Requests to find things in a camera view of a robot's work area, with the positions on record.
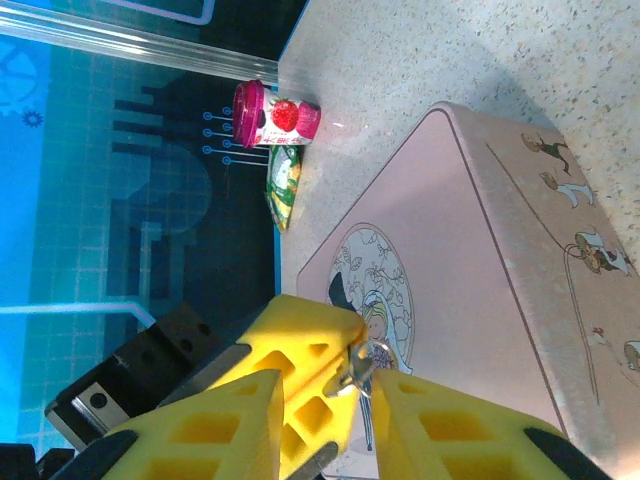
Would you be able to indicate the pink strawberry yogurt cup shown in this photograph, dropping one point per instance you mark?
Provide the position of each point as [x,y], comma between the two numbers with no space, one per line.
[280,116]

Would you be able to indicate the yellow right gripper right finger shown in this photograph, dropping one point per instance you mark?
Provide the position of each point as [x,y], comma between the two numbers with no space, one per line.
[475,440]

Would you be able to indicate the silver key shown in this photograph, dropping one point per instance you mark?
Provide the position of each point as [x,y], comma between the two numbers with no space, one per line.
[357,371]

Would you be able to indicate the aluminium frame post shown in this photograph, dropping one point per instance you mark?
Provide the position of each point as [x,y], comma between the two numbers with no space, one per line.
[150,47]

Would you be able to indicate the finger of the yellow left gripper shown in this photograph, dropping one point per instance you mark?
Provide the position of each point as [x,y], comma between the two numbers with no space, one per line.
[300,325]
[315,415]

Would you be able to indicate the green snack bag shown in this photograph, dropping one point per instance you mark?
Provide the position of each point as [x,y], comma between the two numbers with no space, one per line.
[286,187]

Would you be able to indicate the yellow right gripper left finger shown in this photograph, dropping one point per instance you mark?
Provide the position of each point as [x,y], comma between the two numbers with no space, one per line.
[200,435]

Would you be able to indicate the pink illustrated tin box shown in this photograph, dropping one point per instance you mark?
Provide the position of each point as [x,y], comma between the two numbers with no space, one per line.
[450,250]

